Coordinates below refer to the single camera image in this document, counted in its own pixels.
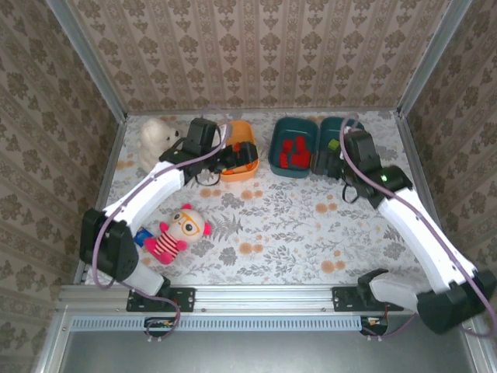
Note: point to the green lego brick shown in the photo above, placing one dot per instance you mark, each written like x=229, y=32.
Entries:
x=333, y=144

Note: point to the small blue white packet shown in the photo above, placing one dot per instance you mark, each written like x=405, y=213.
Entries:
x=141, y=236

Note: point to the teal plastic container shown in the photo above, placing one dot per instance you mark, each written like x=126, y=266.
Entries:
x=291, y=128
x=330, y=132

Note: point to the small controller board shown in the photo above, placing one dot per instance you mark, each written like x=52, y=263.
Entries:
x=161, y=323
x=374, y=321

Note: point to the aluminium side rail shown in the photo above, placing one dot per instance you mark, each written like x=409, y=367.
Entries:
x=112, y=155
x=415, y=163

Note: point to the white plush bear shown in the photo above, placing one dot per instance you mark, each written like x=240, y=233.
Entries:
x=155, y=143

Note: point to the aluminium back rail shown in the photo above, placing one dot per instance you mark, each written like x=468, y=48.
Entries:
x=264, y=111

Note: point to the aluminium mounting rail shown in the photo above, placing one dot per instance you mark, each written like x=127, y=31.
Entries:
x=264, y=297

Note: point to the aluminium frame post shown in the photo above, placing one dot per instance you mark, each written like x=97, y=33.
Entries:
x=431, y=58
x=89, y=66

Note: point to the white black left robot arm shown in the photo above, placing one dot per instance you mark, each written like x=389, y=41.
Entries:
x=143, y=194

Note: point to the pink striped plush doll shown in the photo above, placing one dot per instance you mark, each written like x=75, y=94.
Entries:
x=182, y=229

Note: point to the grey metal panel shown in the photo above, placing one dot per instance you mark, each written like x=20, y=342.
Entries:
x=272, y=353

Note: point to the large red lego brick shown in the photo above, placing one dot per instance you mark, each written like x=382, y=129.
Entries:
x=301, y=160

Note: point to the small orange lego piece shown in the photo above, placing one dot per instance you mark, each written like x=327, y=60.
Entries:
x=229, y=170

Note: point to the orange plastic container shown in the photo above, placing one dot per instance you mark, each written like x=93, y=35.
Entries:
x=242, y=130

